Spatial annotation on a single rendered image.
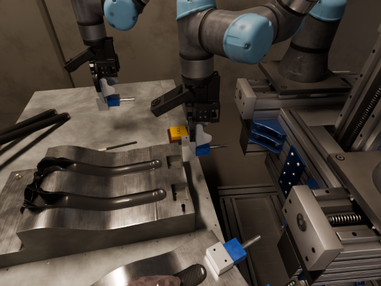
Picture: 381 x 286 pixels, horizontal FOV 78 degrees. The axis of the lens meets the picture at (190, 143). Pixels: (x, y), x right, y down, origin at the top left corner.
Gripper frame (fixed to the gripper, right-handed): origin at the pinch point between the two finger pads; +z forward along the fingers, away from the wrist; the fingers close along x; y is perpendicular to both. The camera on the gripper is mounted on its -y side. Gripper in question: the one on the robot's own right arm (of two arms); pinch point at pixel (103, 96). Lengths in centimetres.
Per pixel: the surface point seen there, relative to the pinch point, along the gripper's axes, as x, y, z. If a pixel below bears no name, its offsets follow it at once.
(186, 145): -30.9, 26.9, -0.6
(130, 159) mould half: -26.9, 10.3, 6.5
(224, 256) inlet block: -58, 32, 7
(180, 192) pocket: -39.2, 24.3, 8.7
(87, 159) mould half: -28.5, -1.1, 3.9
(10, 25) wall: 147, -100, 11
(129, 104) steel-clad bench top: 18.3, 5.2, 15.0
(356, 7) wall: 137, 194, 3
